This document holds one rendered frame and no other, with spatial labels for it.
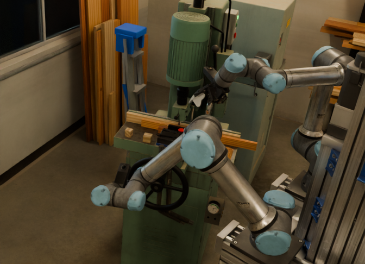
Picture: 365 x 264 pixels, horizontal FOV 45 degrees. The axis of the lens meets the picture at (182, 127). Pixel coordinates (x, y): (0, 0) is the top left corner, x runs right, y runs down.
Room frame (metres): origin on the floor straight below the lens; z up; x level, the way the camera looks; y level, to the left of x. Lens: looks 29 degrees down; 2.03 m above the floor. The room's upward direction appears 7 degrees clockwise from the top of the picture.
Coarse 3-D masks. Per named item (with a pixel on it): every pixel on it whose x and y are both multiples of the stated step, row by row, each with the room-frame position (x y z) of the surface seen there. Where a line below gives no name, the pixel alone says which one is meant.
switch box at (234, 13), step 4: (232, 12) 2.23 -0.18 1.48; (236, 12) 2.24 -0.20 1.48; (224, 16) 2.22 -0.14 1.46; (232, 16) 2.21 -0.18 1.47; (236, 16) 2.22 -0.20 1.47; (224, 20) 2.22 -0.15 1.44; (232, 20) 2.21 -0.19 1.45; (224, 24) 2.22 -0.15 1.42; (232, 24) 2.21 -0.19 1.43; (224, 28) 2.22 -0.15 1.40; (232, 28) 2.21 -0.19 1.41; (224, 32) 2.22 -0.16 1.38; (228, 32) 2.21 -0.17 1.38; (232, 32) 2.21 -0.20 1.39; (224, 36) 2.22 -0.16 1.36; (228, 36) 2.21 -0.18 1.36; (232, 36) 2.21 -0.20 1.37; (224, 40) 2.22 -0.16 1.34; (228, 40) 2.21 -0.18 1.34; (232, 40) 2.23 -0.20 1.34; (228, 44) 2.21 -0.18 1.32
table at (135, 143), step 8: (136, 128) 1.97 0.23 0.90; (144, 128) 1.98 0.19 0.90; (120, 136) 1.88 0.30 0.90; (136, 136) 1.89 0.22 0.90; (152, 136) 1.91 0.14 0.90; (120, 144) 1.86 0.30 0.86; (128, 144) 1.85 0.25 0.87; (136, 144) 1.84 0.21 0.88; (144, 144) 1.84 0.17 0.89; (152, 144) 1.83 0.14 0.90; (224, 144) 1.92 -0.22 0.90; (144, 152) 1.84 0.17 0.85; (152, 152) 1.83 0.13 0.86; (232, 160) 1.78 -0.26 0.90; (184, 168) 1.71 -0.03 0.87
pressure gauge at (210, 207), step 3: (210, 201) 1.73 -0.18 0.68; (213, 201) 1.72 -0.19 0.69; (216, 201) 1.73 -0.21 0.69; (210, 204) 1.70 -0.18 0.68; (213, 204) 1.70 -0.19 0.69; (216, 204) 1.70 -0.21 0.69; (219, 204) 1.72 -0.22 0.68; (207, 207) 1.71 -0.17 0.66; (210, 207) 1.71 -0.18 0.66; (213, 207) 1.70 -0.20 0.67; (216, 207) 1.70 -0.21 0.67; (219, 207) 1.71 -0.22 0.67; (207, 210) 1.70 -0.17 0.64; (210, 210) 1.71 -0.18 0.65; (213, 210) 1.70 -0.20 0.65; (216, 210) 1.70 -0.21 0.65; (213, 213) 1.70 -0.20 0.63; (216, 213) 1.70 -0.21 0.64
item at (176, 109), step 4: (176, 100) 2.00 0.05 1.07; (188, 100) 2.02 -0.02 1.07; (176, 104) 1.96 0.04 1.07; (188, 104) 1.98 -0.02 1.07; (172, 108) 1.93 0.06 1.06; (176, 108) 1.93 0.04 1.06; (180, 108) 1.93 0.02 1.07; (184, 108) 1.93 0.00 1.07; (188, 108) 1.99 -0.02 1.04; (172, 112) 1.93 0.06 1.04; (176, 112) 1.93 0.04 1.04; (180, 112) 1.92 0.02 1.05; (184, 112) 1.92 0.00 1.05; (188, 112) 2.00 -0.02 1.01; (172, 116) 1.93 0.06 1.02; (180, 116) 1.92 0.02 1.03; (184, 116) 1.92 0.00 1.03; (180, 120) 1.92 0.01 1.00; (184, 120) 1.92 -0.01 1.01
